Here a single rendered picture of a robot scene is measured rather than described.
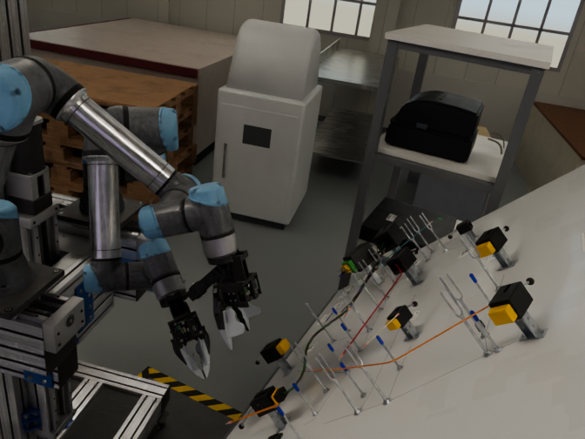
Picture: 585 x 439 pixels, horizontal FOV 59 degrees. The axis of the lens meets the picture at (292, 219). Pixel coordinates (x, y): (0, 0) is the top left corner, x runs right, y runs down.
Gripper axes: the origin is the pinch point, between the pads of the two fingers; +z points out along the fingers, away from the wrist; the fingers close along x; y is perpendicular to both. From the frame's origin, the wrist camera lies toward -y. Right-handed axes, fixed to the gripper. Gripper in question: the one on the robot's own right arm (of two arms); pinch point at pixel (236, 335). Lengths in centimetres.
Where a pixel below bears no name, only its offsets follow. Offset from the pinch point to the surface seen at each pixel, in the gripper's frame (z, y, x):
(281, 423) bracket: 22.3, 6.5, -1.0
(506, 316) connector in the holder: -9, 58, -10
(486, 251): -6, 54, 25
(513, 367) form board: -1, 58, -13
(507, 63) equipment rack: -44, 63, 84
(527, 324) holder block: -5, 61, -7
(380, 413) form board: 10.5, 34.1, -11.2
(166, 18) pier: -179, -359, 575
